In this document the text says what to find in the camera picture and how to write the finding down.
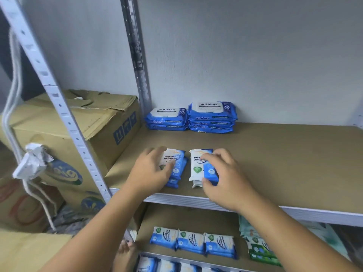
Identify person's left forearm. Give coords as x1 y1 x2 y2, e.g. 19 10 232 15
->
40 190 148 272

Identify person's right hand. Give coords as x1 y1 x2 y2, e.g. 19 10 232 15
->
199 147 259 213

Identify grey metal shelf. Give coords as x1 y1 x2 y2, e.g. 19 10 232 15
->
0 0 363 272

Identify plain cardboard box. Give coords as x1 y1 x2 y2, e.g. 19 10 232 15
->
0 229 73 272

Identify person's right forearm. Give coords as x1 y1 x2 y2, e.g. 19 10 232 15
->
235 198 361 272

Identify group of blue wipe packets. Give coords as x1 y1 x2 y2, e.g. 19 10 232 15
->
135 255 228 272

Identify person's left foot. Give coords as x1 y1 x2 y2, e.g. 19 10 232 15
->
112 240 140 272

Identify person's left hand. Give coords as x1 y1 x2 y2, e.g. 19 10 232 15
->
122 146 177 199

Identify small green packets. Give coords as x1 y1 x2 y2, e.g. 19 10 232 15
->
248 238 282 267

